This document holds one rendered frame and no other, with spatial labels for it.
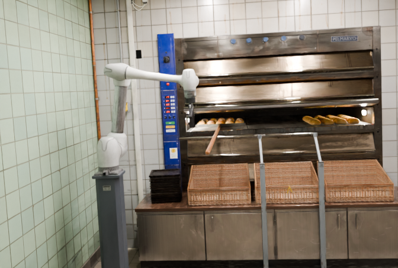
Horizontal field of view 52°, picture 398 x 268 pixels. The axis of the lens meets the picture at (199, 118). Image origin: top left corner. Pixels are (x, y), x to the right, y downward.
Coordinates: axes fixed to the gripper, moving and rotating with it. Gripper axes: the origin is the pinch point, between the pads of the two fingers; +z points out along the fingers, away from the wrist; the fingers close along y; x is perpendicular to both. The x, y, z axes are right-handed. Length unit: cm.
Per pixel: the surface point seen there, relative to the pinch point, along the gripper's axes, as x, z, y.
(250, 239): 41, 107, -38
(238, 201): 33, 75, -45
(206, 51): 12, -59, -100
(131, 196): -74, 82, -98
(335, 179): 126, 70, -83
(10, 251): -111, 64, 69
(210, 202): 8, 75, -45
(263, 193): 53, 65, -33
